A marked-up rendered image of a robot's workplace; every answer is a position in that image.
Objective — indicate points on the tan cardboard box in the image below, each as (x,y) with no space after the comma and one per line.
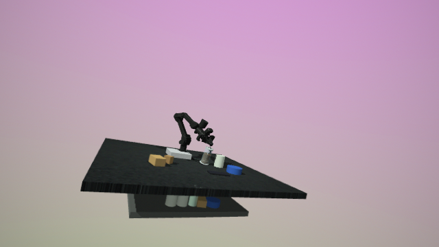
(201,201)
(157,160)

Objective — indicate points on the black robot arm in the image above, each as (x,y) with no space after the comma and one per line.
(186,138)

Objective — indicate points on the dark grey flat shelf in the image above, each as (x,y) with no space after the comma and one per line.
(151,205)

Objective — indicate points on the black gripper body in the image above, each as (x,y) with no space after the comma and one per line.
(201,136)

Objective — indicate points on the blue short cylinder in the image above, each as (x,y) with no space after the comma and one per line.
(231,169)
(213,202)

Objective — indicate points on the small tan box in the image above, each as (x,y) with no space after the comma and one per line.
(169,159)

